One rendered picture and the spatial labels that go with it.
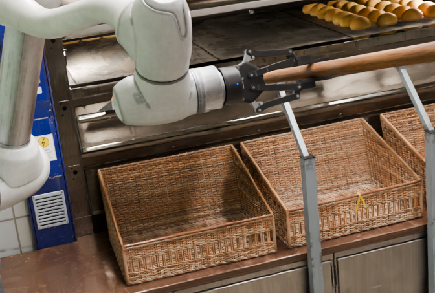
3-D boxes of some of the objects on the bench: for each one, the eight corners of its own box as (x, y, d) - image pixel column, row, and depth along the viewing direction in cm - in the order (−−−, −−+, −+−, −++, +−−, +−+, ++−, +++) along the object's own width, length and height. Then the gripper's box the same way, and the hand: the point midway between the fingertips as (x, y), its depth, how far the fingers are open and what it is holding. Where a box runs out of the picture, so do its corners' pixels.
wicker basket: (243, 204, 336) (237, 141, 328) (366, 176, 351) (362, 115, 342) (288, 251, 292) (282, 180, 283) (426, 217, 306) (424, 149, 298)
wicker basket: (105, 233, 323) (94, 168, 314) (239, 204, 336) (233, 141, 327) (125, 288, 278) (114, 214, 269) (280, 253, 291) (274, 182, 282)
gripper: (207, 48, 165) (314, 32, 171) (221, 126, 165) (327, 106, 172) (217, 45, 157) (329, 27, 164) (231, 126, 158) (342, 105, 165)
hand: (312, 70), depth 167 cm, fingers closed on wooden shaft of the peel, 3 cm apart
